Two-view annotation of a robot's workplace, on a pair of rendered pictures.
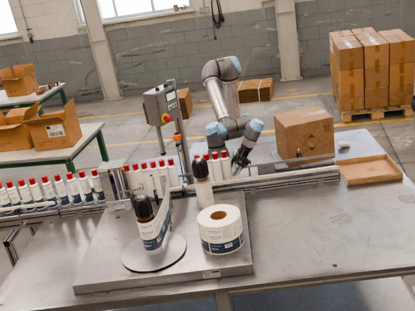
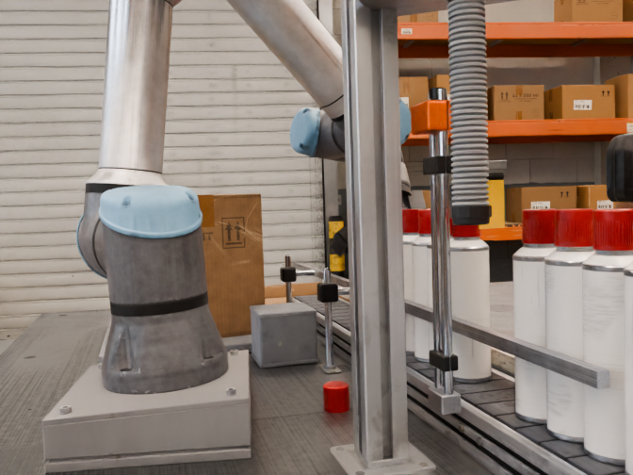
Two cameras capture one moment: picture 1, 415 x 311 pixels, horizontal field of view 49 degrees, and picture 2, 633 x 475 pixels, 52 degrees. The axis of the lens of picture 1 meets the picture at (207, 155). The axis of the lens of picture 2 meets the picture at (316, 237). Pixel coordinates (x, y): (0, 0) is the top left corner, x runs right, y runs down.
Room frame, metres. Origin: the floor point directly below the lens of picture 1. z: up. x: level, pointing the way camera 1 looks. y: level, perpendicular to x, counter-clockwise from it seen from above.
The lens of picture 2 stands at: (2.83, 0.74, 1.10)
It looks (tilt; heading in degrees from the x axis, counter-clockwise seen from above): 3 degrees down; 251
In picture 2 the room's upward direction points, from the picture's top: 2 degrees counter-clockwise
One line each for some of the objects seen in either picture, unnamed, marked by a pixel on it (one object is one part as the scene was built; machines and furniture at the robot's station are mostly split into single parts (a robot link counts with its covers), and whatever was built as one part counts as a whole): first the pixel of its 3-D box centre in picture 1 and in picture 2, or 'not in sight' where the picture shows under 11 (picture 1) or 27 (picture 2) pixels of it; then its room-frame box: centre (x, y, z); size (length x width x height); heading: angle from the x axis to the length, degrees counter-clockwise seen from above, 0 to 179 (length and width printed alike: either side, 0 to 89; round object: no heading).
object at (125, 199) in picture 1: (117, 184); not in sight; (2.35, 0.53, 1.01); 0.14 x 0.13 x 0.26; 85
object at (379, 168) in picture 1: (367, 169); (295, 298); (2.32, -0.89, 0.85); 0.30 x 0.26 x 0.04; 85
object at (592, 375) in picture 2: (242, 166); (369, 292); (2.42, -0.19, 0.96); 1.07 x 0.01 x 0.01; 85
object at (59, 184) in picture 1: (61, 190); not in sight; (2.47, 0.89, 0.98); 0.05 x 0.05 x 0.20
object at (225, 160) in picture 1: (226, 167); (413, 280); (2.39, -0.09, 0.98); 0.05 x 0.05 x 0.20
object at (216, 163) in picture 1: (217, 168); (431, 284); (2.39, -0.04, 0.98); 0.05 x 0.05 x 0.20
